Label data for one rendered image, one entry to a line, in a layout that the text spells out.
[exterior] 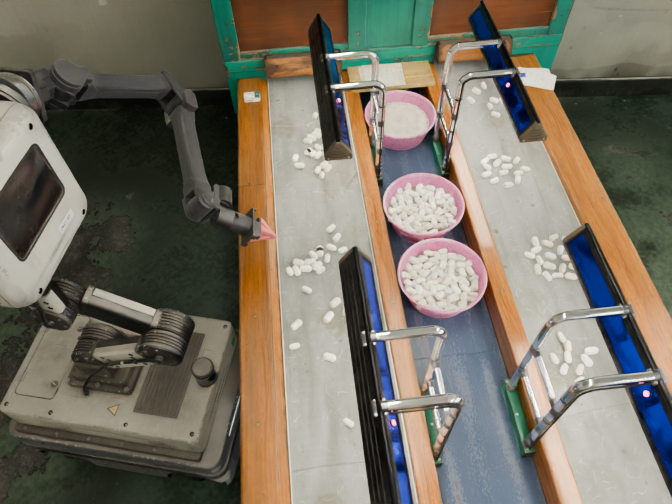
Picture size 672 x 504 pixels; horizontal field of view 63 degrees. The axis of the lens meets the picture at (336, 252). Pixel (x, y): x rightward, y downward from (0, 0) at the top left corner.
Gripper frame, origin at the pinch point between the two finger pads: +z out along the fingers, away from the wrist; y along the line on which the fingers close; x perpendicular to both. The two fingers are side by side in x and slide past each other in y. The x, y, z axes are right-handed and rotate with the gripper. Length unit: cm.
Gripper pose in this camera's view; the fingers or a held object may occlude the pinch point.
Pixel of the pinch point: (273, 236)
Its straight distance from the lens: 166.2
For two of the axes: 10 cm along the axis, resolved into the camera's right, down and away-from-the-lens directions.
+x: -6.3, 5.0, 5.9
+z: 7.7, 3.0, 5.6
